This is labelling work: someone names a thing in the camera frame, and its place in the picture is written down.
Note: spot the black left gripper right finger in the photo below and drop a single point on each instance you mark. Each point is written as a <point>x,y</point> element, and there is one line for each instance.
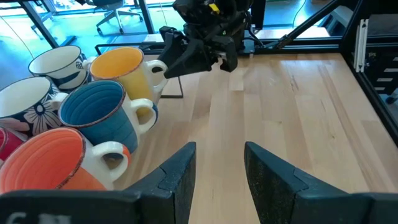
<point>270,186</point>

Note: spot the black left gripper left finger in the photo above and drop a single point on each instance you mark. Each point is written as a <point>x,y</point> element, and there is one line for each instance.
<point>171,186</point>

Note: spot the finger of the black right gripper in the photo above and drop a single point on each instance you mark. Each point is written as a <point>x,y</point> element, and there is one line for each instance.
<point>186,57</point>
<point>229,53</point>

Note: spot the orange white coffee mug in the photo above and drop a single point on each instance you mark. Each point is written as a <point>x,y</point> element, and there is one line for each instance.
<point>40,161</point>

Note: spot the yellow white coffee mug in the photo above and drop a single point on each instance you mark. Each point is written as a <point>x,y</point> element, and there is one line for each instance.
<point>133,84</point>

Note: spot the blue white floral mug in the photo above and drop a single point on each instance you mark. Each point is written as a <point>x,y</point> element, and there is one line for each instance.
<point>34,115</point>

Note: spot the black panel white labels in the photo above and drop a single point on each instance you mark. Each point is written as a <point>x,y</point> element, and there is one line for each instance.
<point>384,74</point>

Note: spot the black office chair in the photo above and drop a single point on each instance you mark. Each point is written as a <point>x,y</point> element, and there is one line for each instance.
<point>115,12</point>

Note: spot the wooden shelf black frame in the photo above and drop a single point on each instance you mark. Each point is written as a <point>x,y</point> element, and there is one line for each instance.
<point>172,93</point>

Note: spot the white metal bracket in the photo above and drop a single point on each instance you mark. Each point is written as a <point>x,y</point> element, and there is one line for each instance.
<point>361,43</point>

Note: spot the red white coffee mug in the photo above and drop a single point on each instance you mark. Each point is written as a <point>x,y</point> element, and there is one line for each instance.
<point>9,144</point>

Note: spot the white blue striped mug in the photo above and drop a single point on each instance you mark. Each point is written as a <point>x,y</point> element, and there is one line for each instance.
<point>62,68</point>

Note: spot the blue white coffee mug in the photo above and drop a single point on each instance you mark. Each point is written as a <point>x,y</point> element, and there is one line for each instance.
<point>109,130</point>

